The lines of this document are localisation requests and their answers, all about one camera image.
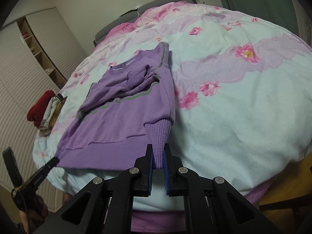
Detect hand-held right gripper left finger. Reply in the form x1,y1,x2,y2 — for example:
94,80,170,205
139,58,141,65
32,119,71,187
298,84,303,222
32,144,154,234

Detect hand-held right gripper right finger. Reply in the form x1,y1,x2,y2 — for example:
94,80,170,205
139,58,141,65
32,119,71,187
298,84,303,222
164,143,281,234

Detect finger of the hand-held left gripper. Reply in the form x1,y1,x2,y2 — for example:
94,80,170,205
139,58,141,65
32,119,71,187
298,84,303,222
2,147,24,191
21,156,59,191

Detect purple sweatshirt with green print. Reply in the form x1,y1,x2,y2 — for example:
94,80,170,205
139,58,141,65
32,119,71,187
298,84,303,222
56,42,176,171

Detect person's left hand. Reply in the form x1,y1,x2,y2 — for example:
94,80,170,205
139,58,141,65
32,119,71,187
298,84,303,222
19,194,50,234

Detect brown patterned folded garment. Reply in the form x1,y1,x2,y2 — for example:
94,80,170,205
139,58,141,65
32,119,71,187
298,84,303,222
40,97,68,136

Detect white patterned folded garment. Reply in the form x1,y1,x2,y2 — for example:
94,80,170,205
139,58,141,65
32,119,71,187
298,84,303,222
40,95,61,130

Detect red folded garment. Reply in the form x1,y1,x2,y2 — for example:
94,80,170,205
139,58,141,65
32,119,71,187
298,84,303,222
27,90,56,128

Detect pink floral duvet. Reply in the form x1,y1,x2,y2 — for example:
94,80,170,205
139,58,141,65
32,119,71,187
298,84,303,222
32,1,312,212

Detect wooden wardrobe shelves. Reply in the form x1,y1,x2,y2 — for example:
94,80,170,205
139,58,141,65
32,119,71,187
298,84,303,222
17,19,68,91

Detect dark flat item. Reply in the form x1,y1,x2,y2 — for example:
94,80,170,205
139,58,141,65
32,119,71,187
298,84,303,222
120,9,137,18

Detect grey padded headboard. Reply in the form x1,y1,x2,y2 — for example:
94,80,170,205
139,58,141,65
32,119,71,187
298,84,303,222
94,0,197,47

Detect beige curtain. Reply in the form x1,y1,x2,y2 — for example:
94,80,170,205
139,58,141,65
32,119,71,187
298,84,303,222
288,0,312,50

